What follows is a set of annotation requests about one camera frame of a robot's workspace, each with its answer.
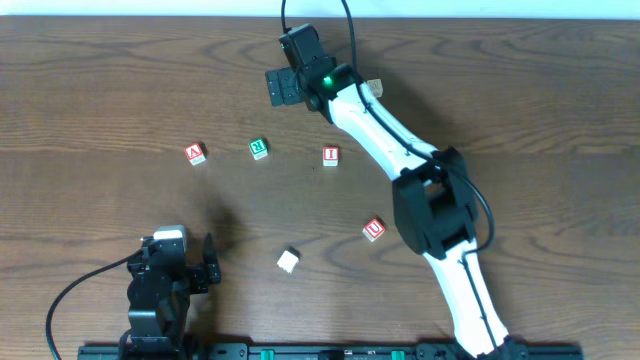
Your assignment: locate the red letter I block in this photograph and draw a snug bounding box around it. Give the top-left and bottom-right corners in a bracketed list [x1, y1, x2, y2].
[322, 146, 340, 167]

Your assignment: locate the red letter A block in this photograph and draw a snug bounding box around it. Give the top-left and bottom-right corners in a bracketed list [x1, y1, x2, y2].
[184, 143, 206, 166]

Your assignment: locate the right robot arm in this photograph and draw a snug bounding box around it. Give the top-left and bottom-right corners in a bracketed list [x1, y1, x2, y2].
[265, 24, 510, 359]

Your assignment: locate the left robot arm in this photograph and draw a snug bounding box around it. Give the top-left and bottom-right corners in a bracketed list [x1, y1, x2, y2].
[117, 229, 221, 359]

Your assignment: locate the plain white wooden block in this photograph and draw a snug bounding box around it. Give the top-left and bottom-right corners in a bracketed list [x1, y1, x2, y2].
[277, 249, 300, 274]

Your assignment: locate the white letter M block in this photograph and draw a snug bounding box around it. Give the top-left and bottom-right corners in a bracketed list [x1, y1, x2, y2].
[367, 79, 384, 98]

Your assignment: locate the green letter R block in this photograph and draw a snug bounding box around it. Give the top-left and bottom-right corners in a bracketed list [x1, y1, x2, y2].
[248, 138, 268, 160]

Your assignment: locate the red letter U block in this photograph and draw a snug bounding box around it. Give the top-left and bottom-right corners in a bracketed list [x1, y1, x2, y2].
[362, 218, 386, 242]

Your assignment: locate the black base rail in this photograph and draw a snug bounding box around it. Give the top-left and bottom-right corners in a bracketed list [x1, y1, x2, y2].
[77, 341, 585, 360]

